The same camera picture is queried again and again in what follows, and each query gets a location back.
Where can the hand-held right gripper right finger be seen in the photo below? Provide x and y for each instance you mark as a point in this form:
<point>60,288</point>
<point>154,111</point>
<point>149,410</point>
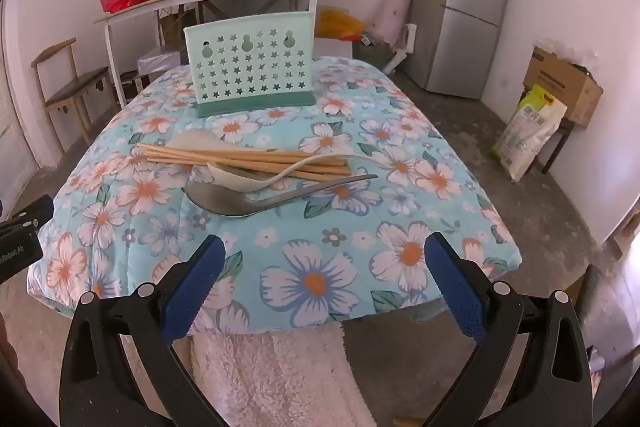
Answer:
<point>460,289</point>

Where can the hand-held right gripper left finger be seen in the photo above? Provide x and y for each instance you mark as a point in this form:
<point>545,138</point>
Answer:
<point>196,292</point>

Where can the grey metal spoon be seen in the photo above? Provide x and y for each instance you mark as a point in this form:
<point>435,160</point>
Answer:
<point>225,204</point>

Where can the wooden chopstick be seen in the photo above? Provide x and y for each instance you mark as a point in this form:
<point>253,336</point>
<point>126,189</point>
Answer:
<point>320,171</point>
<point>175,155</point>
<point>320,177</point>
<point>210,152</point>

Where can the white short spoon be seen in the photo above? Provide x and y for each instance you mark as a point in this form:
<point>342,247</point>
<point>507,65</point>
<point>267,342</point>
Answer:
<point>192,141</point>

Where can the mint green utensil holder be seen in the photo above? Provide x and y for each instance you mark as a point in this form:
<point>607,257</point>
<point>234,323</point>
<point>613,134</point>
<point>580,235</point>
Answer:
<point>250,67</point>

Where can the white door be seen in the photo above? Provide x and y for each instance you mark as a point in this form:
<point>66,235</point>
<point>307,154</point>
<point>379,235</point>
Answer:
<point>12,127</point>

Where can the pink fluffy towel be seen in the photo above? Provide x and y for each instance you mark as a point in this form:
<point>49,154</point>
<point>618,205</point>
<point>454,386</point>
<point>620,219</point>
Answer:
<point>280,382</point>

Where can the floral blue blanket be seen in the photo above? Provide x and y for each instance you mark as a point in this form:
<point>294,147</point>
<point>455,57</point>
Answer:
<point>310,237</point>

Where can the wooden chair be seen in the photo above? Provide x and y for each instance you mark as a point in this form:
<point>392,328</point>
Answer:
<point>75,89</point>

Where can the green white rice bag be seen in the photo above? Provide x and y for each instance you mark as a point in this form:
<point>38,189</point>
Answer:
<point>530,132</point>

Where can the black stool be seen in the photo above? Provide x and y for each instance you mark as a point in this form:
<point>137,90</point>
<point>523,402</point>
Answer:
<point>560,142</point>

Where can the white-topped cardboard box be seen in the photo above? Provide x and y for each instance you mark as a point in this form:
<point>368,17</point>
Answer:
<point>162,59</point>

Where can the open cardboard box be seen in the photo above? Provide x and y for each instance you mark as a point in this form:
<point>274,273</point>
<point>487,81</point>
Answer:
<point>562,84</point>

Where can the silver refrigerator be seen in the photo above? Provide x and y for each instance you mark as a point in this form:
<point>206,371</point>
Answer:
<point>460,7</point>

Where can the orange plastic bag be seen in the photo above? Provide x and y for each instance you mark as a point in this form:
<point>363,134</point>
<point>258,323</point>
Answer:
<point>337,24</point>

